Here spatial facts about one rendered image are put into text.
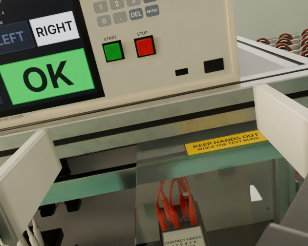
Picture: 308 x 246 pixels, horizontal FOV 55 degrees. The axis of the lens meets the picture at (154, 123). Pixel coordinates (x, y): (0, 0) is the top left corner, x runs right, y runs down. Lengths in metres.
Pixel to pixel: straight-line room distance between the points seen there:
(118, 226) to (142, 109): 0.34
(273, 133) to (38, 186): 0.13
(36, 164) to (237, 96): 0.25
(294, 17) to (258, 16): 0.79
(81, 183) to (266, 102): 0.28
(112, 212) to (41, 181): 0.45
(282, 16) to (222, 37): 6.93
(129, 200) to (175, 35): 0.35
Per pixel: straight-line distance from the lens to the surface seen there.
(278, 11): 7.26
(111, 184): 0.39
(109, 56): 0.36
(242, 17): 6.99
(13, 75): 0.40
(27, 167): 0.17
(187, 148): 0.35
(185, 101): 0.35
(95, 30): 0.37
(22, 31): 0.39
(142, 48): 0.36
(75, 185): 0.40
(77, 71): 0.38
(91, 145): 0.37
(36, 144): 0.18
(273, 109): 0.16
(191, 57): 0.37
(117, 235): 0.65
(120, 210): 0.61
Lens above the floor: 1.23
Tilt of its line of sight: 22 degrees down
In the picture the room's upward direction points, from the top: 12 degrees counter-clockwise
